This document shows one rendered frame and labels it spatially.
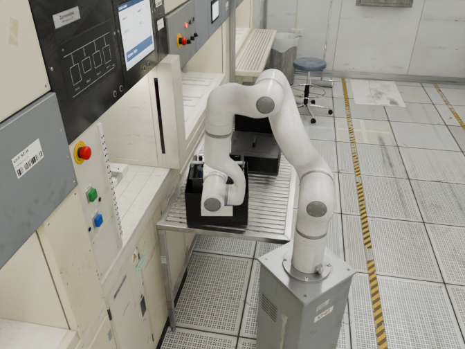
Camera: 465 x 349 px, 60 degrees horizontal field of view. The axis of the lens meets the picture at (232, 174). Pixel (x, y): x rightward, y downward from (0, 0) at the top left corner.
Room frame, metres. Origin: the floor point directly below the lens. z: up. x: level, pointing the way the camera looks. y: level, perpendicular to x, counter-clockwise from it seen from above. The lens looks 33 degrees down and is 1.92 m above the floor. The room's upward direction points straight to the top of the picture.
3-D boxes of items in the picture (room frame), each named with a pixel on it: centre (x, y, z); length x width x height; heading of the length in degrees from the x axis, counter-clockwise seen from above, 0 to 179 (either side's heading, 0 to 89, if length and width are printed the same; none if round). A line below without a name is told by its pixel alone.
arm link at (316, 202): (1.12, -0.29, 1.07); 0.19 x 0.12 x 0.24; 170
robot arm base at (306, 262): (1.15, -0.29, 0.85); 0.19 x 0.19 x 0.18
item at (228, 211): (1.53, 0.07, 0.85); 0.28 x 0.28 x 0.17; 89
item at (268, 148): (1.97, -0.12, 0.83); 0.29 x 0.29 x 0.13; 80
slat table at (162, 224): (1.99, -0.07, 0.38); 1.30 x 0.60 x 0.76; 170
